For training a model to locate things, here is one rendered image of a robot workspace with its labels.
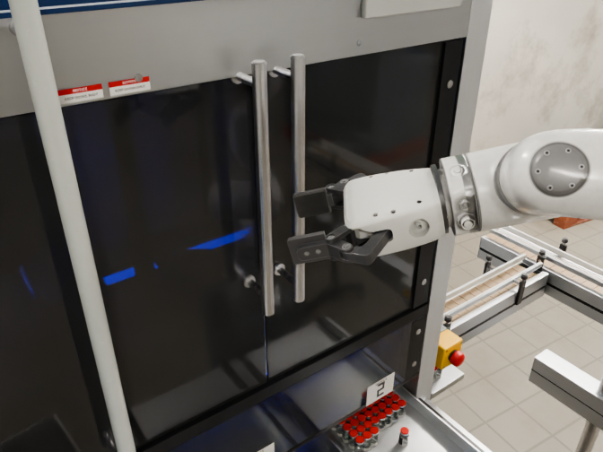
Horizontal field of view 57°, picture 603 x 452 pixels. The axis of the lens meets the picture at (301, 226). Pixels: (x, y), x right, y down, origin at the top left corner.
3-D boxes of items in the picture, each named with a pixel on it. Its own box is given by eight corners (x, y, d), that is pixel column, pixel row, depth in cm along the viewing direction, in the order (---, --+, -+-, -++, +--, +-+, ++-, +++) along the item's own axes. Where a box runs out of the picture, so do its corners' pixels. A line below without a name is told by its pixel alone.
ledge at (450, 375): (394, 369, 158) (395, 364, 157) (426, 351, 165) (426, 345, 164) (431, 399, 148) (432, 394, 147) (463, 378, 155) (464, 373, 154)
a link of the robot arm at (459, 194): (484, 249, 57) (453, 255, 58) (466, 205, 64) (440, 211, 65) (476, 179, 53) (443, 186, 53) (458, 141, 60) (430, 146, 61)
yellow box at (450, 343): (420, 355, 149) (423, 334, 145) (439, 344, 152) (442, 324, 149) (441, 371, 143) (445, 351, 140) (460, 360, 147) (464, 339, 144)
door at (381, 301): (266, 379, 107) (254, 71, 78) (423, 299, 129) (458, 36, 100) (268, 381, 106) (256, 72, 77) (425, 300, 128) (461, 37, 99)
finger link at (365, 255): (399, 260, 53) (343, 268, 54) (397, 216, 60) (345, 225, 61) (397, 250, 53) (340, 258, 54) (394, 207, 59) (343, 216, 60)
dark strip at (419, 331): (402, 378, 136) (443, 41, 97) (415, 369, 139) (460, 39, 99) (406, 380, 135) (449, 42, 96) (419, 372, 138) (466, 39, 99)
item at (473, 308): (404, 385, 155) (409, 341, 148) (367, 353, 166) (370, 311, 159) (547, 298, 190) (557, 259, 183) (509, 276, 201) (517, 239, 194)
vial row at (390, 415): (345, 445, 133) (346, 431, 131) (399, 410, 142) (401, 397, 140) (352, 451, 131) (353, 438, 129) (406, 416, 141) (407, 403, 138)
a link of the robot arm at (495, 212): (485, 231, 54) (473, 231, 63) (632, 204, 51) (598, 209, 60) (468, 146, 54) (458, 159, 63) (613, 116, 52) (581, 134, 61)
